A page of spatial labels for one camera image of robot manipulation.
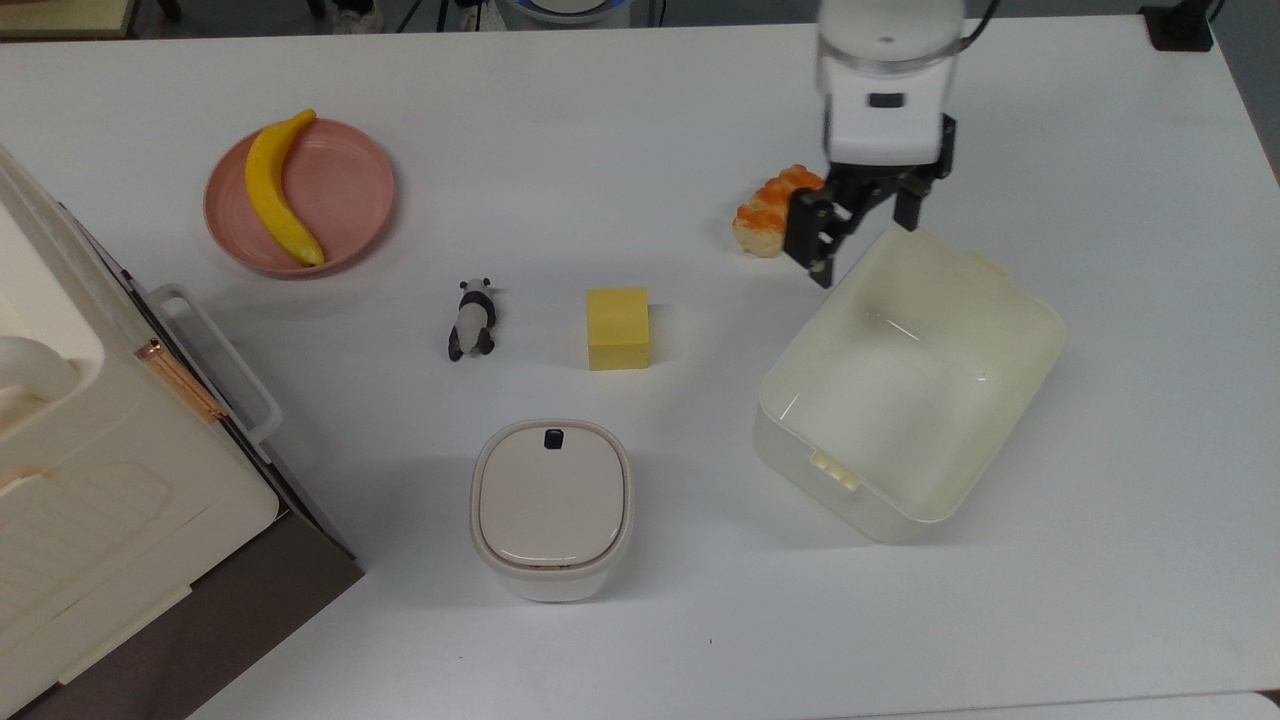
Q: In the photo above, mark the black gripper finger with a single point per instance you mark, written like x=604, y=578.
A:
x=910, y=205
x=815, y=230

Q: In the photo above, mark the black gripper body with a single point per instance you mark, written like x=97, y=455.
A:
x=880, y=178

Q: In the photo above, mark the white plastic box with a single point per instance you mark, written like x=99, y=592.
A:
x=850, y=490

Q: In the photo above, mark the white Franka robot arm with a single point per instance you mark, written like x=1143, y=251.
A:
x=890, y=60

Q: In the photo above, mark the bread roll toy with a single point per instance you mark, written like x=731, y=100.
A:
x=765, y=215

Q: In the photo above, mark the yellow cube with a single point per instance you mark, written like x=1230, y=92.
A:
x=618, y=330

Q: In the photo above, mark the black table clamp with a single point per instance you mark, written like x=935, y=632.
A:
x=1180, y=30

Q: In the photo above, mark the panda toy figure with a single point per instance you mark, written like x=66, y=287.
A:
x=472, y=320

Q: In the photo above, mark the beige lidded bin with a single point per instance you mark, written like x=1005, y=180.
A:
x=550, y=500

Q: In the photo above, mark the pink plate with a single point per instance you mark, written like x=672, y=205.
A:
x=340, y=190

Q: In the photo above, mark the yellow toy banana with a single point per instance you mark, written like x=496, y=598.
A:
x=270, y=200

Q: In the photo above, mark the copper latch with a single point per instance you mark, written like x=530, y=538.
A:
x=180, y=380

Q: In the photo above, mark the wooden board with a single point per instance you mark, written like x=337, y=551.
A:
x=60, y=15

